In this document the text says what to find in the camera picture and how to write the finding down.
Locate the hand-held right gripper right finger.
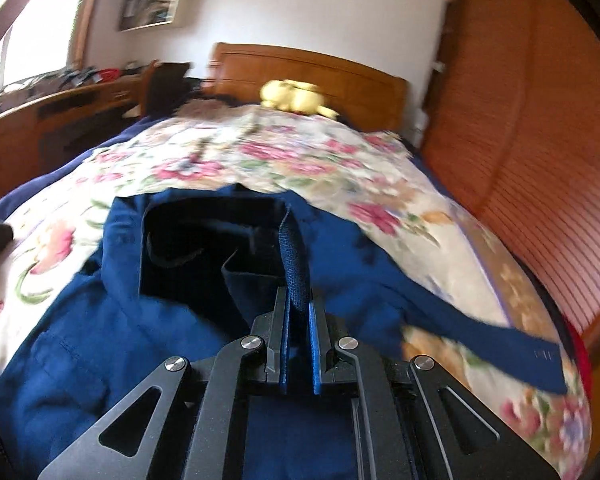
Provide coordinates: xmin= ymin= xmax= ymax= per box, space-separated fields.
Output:
xmin=307 ymin=300 xmax=563 ymax=480

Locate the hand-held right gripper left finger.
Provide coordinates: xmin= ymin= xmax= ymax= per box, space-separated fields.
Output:
xmin=37 ymin=286 xmax=293 ymax=480

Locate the blue jacket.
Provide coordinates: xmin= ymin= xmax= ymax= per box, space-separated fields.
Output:
xmin=0 ymin=182 xmax=568 ymax=480

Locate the floral blanket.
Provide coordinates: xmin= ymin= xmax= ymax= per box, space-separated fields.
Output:
xmin=0 ymin=105 xmax=593 ymax=480

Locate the yellow plush toy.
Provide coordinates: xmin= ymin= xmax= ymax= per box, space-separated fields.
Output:
xmin=259 ymin=79 xmax=338 ymax=120

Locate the red cloth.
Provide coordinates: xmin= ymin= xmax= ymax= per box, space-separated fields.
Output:
xmin=565 ymin=320 xmax=593 ymax=391

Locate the wooden headboard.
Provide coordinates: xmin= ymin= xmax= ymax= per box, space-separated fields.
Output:
xmin=207 ymin=42 xmax=410 ymax=133

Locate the navy bed sheet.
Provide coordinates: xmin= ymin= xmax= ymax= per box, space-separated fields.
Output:
xmin=0 ymin=112 xmax=151 ymax=211

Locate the dark wooden chair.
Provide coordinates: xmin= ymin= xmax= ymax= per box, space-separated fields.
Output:
xmin=141 ymin=60 xmax=193 ymax=117

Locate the wooden slatted wardrobe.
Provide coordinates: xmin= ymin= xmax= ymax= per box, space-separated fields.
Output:
xmin=420 ymin=0 xmax=600 ymax=361

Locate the wooden desk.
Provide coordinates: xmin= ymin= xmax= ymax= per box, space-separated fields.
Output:
xmin=0 ymin=67 xmax=153 ymax=208

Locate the window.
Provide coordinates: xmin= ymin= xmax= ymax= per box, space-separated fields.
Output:
xmin=0 ymin=0 xmax=101 ymax=106

